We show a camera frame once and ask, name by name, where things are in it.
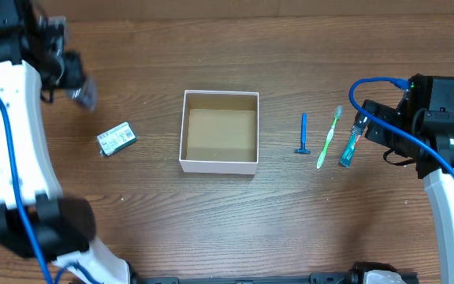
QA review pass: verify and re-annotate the green white soap box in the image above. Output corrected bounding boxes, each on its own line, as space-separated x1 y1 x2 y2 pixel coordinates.
96 121 137 157

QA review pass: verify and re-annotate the green toothbrush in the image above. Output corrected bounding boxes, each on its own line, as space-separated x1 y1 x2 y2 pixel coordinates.
316 106 343 169

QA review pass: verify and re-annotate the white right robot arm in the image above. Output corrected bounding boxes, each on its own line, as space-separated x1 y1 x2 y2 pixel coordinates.
355 99 454 283

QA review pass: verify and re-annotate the blue disposable razor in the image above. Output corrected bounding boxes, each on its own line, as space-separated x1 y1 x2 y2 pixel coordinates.
294 113 311 155

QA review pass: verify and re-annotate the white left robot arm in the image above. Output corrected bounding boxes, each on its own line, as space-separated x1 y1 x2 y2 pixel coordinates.
0 0 138 283

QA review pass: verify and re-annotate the white cardboard box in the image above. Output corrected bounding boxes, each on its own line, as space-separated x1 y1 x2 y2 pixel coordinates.
179 90 259 175

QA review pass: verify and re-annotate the teal toothpaste tube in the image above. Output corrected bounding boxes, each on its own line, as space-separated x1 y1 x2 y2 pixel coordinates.
340 126 363 168

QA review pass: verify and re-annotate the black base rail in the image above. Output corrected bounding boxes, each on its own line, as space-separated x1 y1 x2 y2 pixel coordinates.
132 271 419 284

